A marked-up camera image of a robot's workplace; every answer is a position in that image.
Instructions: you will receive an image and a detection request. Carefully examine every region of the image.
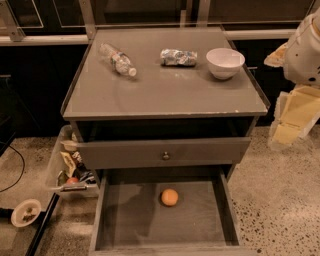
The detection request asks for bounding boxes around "white ceramic bowl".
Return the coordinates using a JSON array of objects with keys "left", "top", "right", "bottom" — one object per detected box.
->
[{"left": 206, "top": 48, "right": 245, "bottom": 80}]

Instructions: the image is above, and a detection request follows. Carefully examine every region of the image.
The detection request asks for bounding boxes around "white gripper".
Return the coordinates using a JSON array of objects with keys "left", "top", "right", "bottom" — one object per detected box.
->
[{"left": 264, "top": 43, "right": 320, "bottom": 150}]

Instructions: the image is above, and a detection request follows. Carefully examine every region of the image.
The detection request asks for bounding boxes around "orange fruit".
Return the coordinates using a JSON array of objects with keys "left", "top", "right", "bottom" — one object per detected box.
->
[{"left": 161, "top": 189, "right": 179, "bottom": 207}]

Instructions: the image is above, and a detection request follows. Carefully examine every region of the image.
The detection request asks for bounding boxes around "black floor cable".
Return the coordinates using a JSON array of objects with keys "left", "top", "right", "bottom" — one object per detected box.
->
[{"left": 0, "top": 141, "right": 26, "bottom": 194}]

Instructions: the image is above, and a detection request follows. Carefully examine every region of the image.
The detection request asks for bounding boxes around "closed grey top drawer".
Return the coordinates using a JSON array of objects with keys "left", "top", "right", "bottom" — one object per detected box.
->
[{"left": 77, "top": 137, "right": 250, "bottom": 170}]

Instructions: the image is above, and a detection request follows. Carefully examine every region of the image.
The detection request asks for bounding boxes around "brass drawer knob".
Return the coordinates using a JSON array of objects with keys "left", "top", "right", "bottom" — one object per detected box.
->
[{"left": 162, "top": 152, "right": 170, "bottom": 161}]

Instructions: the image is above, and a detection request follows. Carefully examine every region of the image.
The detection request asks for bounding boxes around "open grey middle drawer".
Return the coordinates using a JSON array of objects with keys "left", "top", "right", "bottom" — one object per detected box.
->
[{"left": 89, "top": 166, "right": 257, "bottom": 256}]

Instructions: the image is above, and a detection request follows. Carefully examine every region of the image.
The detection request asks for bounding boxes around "clear plastic storage bin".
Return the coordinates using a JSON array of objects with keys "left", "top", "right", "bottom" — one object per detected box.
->
[{"left": 45, "top": 125, "right": 99, "bottom": 200}]

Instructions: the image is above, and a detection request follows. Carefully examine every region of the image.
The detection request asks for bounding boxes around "crushed foil snack bag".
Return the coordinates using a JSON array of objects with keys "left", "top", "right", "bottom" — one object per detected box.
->
[{"left": 160, "top": 49, "right": 197, "bottom": 67}]

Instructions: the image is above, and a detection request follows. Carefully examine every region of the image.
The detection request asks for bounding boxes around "yellow snack packet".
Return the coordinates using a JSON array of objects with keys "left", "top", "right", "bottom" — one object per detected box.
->
[{"left": 61, "top": 152, "right": 76, "bottom": 178}]

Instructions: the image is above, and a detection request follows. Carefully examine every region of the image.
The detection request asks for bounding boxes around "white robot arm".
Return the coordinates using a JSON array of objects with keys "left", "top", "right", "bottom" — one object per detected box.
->
[{"left": 264, "top": 8, "right": 320, "bottom": 150}]

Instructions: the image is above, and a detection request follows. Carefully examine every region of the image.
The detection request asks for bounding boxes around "grey drawer cabinet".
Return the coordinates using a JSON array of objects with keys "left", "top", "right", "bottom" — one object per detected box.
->
[{"left": 60, "top": 26, "right": 271, "bottom": 256}]

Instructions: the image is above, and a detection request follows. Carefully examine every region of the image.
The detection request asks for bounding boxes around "small white plate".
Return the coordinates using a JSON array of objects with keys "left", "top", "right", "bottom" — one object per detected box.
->
[{"left": 11, "top": 199, "right": 41, "bottom": 228}]

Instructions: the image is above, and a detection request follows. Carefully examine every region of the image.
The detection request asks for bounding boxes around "red apple in bin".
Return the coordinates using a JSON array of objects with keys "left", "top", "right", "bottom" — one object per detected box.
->
[{"left": 66, "top": 177, "right": 79, "bottom": 184}]

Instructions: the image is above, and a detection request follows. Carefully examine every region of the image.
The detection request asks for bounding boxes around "clear plastic water bottle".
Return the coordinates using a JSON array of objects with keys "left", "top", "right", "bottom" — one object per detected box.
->
[{"left": 99, "top": 43, "right": 137, "bottom": 77}]

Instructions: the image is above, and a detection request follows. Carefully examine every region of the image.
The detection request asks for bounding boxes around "metal guard rail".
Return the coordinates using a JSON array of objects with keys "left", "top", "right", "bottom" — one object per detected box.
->
[{"left": 0, "top": 0, "right": 320, "bottom": 47}]

